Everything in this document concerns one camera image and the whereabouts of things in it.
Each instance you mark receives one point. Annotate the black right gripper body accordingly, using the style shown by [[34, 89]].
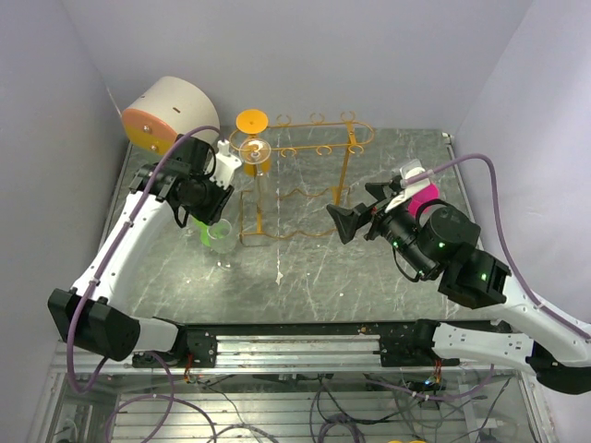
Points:
[[379, 217]]

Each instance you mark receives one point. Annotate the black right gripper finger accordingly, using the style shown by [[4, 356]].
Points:
[[383, 190], [349, 221]]

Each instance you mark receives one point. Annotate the yellow plastic wine glass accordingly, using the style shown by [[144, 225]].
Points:
[[252, 122]]

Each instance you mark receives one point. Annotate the clear tall wine glass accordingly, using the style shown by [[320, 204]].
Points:
[[255, 184]]

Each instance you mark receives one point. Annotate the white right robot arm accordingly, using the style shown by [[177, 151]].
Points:
[[438, 242]]

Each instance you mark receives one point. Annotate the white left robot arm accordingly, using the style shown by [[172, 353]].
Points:
[[93, 314]]

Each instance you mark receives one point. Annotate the pink plastic wine glass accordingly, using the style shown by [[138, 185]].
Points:
[[425, 195]]

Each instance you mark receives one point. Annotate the clear wide wine glass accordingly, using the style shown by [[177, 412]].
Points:
[[222, 241]]

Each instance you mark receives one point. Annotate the green plastic wine glass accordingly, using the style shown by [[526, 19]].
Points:
[[202, 229]]

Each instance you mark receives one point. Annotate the white round drawer box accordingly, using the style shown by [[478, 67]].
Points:
[[169, 108]]

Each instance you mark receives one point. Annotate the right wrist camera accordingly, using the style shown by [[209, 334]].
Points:
[[414, 177]]

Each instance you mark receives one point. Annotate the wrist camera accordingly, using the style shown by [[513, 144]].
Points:
[[226, 164], [414, 177]]

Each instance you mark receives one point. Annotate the gold wire glass rack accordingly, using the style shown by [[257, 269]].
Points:
[[309, 165]]

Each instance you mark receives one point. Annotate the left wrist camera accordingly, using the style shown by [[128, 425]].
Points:
[[226, 164]]

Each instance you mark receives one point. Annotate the aluminium mounting rail frame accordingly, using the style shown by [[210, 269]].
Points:
[[298, 347]]

